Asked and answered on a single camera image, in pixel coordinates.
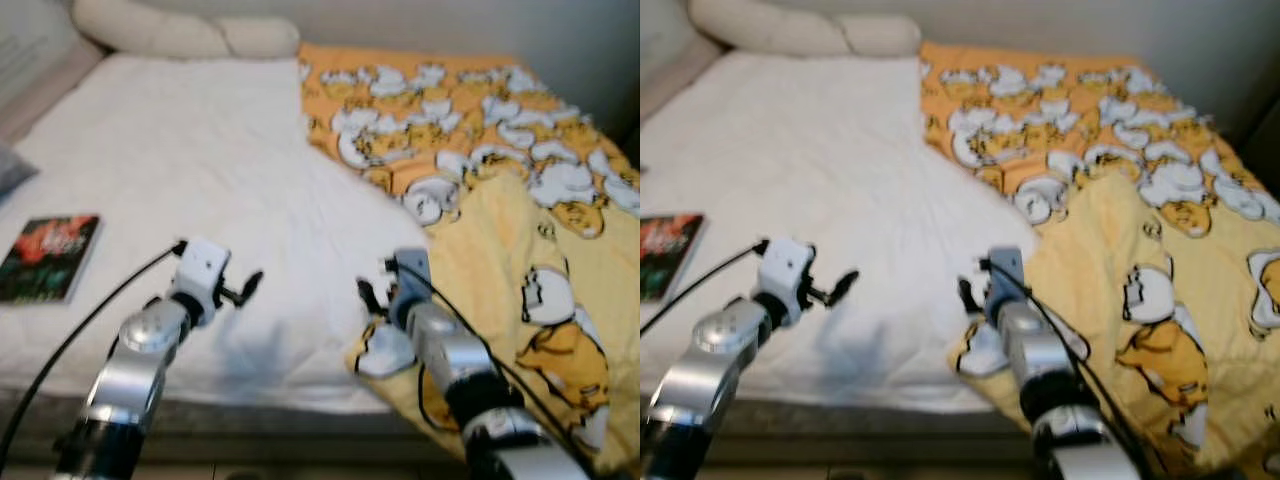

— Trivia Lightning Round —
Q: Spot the yellow orange cartoon egg blanket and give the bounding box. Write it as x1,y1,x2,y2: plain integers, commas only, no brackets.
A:
297,42,641,476
918,40,1280,476

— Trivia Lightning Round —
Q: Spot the dark book red cover art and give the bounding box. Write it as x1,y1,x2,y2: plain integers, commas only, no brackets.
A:
0,213,102,305
640,212,707,304

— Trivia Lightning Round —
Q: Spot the white quilted mattress cover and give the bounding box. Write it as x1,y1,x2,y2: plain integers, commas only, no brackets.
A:
640,50,1071,416
0,52,471,416

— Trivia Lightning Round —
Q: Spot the grey quilted mattress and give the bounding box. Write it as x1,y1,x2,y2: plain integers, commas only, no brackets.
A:
700,395,1041,467
0,390,471,467

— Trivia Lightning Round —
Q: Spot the small cream pillow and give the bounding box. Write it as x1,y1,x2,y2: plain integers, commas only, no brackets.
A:
840,13,923,58
218,15,301,59

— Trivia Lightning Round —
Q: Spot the grey square pillow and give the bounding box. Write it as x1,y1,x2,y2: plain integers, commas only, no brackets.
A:
0,143,39,201

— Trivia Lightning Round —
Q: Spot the beige bed headboard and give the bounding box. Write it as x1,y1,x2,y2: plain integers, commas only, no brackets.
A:
640,35,723,121
0,35,106,141

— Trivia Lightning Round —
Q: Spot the large cream pillow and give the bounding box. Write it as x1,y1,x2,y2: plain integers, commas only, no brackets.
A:
70,0,233,59
687,0,851,58

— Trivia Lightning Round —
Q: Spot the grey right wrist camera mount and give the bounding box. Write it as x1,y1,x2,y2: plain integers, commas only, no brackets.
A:
985,246,1028,321
388,247,433,326

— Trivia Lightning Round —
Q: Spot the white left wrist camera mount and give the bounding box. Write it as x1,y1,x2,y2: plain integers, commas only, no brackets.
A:
172,238,233,326
757,237,816,326

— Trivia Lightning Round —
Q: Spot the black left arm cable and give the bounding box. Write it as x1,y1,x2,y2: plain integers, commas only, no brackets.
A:
640,238,771,336
0,240,189,471

